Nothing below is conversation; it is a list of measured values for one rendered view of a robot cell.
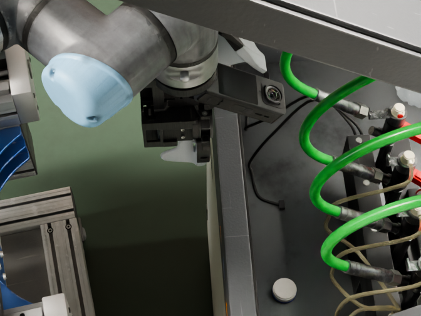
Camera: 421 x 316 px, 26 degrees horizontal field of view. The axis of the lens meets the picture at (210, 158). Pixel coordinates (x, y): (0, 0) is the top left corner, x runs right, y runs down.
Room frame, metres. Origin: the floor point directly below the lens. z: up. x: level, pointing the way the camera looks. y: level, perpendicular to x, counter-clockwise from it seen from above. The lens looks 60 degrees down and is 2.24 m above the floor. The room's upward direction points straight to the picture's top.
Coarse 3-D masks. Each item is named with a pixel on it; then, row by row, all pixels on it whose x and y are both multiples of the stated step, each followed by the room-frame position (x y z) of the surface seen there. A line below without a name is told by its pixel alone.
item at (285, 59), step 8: (288, 56) 0.71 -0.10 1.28; (280, 64) 0.71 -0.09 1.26; (288, 64) 0.71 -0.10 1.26; (288, 72) 0.71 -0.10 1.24; (288, 80) 0.71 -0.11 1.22; (296, 80) 0.71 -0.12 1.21; (296, 88) 0.71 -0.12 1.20; (304, 88) 0.71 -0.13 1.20; (312, 88) 0.72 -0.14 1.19; (312, 96) 0.71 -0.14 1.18
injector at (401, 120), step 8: (392, 120) 0.71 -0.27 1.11; (400, 120) 0.71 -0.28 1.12; (376, 128) 0.72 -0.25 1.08; (384, 128) 0.72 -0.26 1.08; (392, 128) 0.71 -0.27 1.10; (376, 136) 0.72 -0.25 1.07; (392, 144) 0.72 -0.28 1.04; (384, 152) 0.72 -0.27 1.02; (384, 160) 0.72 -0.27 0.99; (384, 168) 0.72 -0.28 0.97
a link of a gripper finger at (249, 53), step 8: (224, 40) 0.70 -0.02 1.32; (224, 48) 0.69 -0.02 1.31; (232, 48) 0.69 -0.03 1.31; (248, 48) 0.69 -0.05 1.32; (256, 48) 0.69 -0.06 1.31; (224, 56) 0.69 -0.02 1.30; (232, 56) 0.69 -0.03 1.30; (240, 56) 0.68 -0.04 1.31; (248, 56) 0.68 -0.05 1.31; (256, 56) 0.68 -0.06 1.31; (264, 56) 0.69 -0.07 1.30; (224, 64) 0.69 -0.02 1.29; (232, 64) 0.68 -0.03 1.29; (256, 64) 0.68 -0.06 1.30; (264, 64) 0.68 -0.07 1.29; (264, 72) 0.68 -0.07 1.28
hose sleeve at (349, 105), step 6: (318, 90) 0.72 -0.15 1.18; (324, 90) 0.72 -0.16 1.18; (318, 96) 0.71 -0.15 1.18; (324, 96) 0.71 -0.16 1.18; (318, 102) 0.71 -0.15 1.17; (342, 102) 0.72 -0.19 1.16; (348, 102) 0.72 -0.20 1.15; (354, 102) 0.73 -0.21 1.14; (336, 108) 0.71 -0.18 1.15; (342, 108) 0.71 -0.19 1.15; (348, 108) 0.71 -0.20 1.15; (354, 108) 0.72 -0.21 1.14; (354, 114) 0.71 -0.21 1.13
